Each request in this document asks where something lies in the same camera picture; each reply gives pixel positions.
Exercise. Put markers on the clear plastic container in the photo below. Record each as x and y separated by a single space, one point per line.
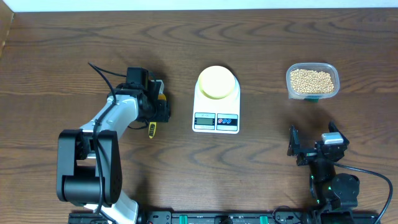
319 67

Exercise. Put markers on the pale yellow bowl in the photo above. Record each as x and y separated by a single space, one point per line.
216 82

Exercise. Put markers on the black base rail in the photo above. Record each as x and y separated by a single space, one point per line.
164 217

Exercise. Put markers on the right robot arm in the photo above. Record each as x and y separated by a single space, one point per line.
336 194

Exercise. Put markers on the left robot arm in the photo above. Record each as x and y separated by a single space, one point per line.
89 172

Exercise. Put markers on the soybeans pile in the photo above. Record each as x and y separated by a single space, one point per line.
311 82

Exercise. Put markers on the white digital kitchen scale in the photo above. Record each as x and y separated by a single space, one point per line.
217 116

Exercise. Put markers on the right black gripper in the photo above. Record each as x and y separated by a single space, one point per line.
294 149

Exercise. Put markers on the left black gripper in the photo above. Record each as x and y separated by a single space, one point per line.
162 114

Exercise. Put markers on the yellow measuring scoop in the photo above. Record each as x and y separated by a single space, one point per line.
153 124

